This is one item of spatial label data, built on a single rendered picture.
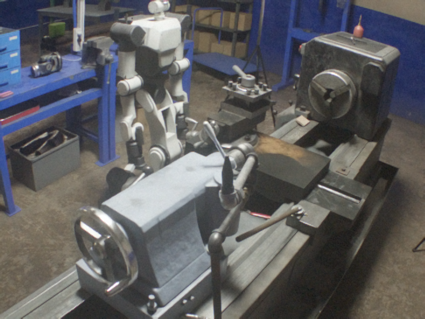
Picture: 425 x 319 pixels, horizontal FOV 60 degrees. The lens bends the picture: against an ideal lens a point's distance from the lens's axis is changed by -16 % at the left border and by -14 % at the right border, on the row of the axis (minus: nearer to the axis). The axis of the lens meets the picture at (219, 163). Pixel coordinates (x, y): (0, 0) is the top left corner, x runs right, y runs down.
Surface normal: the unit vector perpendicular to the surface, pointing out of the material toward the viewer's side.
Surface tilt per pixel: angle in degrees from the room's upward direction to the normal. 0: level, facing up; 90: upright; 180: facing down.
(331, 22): 90
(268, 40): 90
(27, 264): 0
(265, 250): 0
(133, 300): 0
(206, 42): 90
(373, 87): 90
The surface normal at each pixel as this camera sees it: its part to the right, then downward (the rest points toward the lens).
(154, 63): 0.26, 0.61
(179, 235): 0.83, 0.11
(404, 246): 0.09, -0.87
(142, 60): -0.49, 0.55
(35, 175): 0.85, 0.32
